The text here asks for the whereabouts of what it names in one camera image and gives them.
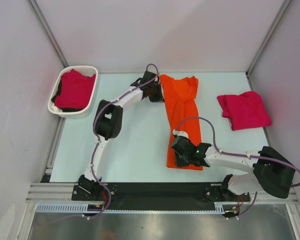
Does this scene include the magenta shirt in basket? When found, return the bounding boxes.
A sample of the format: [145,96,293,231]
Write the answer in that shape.
[51,69,96,112]

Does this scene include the purple cable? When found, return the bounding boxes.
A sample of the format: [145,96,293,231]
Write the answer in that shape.
[89,63,161,222]
[172,116,300,221]

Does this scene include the left aluminium corner post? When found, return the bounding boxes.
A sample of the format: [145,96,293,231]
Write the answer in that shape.
[26,0,69,68]

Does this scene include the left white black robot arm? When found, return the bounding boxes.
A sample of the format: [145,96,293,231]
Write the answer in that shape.
[77,70,164,200]

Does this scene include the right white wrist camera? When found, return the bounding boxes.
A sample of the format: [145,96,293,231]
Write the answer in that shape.
[172,129,189,139]

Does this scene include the aluminium frame rail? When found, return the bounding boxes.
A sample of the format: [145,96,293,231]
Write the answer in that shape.
[25,182,299,205]

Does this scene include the orange t shirt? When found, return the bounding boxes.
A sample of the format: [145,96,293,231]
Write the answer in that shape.
[159,73,204,171]

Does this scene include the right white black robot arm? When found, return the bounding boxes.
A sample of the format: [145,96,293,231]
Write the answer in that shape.
[170,136,296,201]

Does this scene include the right aluminium corner post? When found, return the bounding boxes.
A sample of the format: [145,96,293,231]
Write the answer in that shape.
[245,0,294,78]

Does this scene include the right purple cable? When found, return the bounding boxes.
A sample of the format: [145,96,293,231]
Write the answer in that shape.
[172,116,300,221]

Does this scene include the black shirt in basket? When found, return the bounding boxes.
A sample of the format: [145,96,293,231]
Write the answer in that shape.
[51,80,85,113]

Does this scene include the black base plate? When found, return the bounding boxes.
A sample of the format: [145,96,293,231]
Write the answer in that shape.
[71,182,251,211]

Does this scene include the folded magenta t shirt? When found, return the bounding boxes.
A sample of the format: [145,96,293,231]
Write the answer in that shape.
[217,91,272,131]

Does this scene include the white plastic basket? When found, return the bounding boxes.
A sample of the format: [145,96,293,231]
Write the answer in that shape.
[47,65,98,118]

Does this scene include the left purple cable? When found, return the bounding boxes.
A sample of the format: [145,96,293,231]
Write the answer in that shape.
[89,63,161,222]

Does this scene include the white slotted cable duct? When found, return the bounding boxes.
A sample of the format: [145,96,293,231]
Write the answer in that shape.
[36,203,230,215]

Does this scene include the aluminium corner post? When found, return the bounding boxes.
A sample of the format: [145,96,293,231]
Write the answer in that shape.
[245,0,294,78]
[26,0,69,68]

